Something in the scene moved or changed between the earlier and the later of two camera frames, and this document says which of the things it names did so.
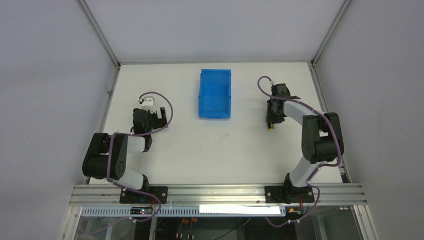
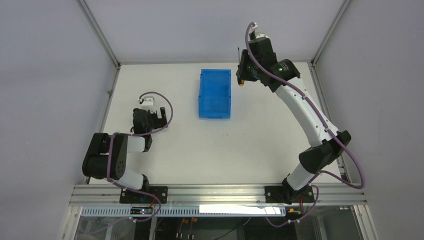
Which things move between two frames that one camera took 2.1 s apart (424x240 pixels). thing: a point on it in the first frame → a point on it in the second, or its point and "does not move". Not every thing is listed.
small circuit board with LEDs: x=141 y=210 does not move
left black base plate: x=127 y=196 does not move
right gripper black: x=271 y=112 → x=245 y=67
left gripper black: x=159 y=119 does not move
